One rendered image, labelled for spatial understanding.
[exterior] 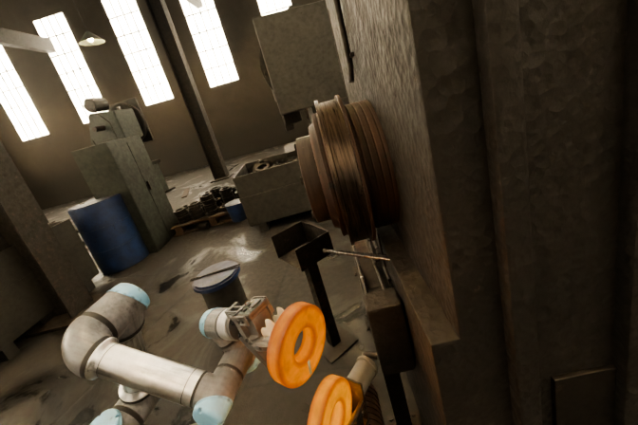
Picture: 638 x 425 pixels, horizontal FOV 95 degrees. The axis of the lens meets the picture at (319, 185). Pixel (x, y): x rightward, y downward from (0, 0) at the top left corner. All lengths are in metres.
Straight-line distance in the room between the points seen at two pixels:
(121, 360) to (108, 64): 12.38
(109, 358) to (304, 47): 3.19
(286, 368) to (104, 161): 3.92
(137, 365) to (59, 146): 13.78
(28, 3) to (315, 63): 12.10
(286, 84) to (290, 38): 0.48
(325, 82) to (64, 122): 11.81
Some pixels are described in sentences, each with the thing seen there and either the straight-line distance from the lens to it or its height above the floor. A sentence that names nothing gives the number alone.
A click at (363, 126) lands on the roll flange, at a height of 1.26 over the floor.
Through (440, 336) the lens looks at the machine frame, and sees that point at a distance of 0.68.
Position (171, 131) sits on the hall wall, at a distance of 12.17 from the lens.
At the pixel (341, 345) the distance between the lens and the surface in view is 1.91.
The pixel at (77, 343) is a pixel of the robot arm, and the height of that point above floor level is 0.96.
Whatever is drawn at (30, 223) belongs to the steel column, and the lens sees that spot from 3.64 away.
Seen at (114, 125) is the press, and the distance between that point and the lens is 8.62.
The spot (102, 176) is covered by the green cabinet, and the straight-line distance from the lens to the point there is 4.42.
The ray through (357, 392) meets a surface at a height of 0.69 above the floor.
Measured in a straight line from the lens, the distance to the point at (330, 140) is 0.74.
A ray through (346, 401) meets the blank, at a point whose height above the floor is 0.70.
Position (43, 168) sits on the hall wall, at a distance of 15.19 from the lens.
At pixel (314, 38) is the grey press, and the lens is 3.59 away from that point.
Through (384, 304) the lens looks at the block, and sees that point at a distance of 0.86.
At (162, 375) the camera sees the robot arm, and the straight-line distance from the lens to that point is 0.90.
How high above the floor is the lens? 1.36
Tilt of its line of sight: 17 degrees down
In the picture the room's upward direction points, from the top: 16 degrees counter-clockwise
